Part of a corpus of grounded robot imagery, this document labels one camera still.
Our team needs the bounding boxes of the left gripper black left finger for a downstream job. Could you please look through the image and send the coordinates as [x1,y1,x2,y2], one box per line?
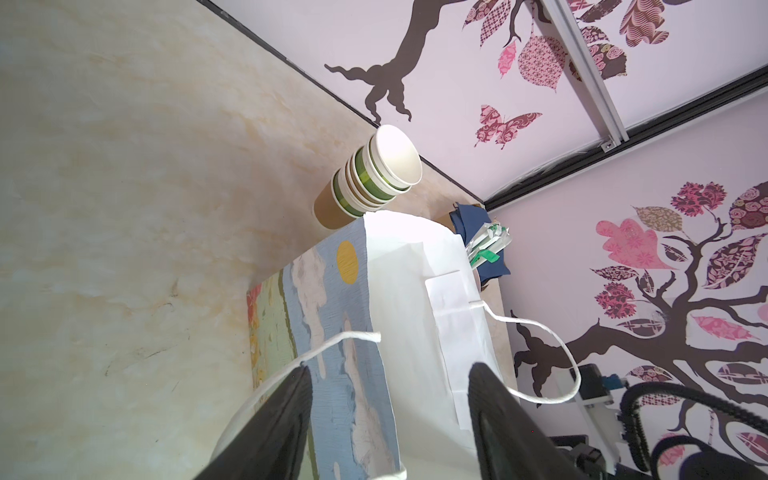
[197,365,313,480]

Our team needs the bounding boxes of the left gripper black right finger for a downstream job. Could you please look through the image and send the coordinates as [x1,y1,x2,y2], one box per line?
[468,362,586,480]

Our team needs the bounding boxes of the paper gift bag with handles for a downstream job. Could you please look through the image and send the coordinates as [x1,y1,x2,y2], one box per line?
[209,209,582,480]

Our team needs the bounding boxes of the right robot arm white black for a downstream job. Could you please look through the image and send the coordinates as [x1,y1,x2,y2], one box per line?
[551,364,767,479]

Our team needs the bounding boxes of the dark blue napkins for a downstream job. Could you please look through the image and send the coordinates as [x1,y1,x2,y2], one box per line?
[449,204,511,288]

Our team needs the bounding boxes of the cardboard box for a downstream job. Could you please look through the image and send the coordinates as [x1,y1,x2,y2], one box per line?
[435,205,457,234]

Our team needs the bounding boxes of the stack of paper cups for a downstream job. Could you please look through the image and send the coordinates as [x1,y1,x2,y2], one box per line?
[313,125,423,230]

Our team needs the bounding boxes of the aluminium rail back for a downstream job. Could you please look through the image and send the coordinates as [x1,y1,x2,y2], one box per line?
[542,0,629,152]

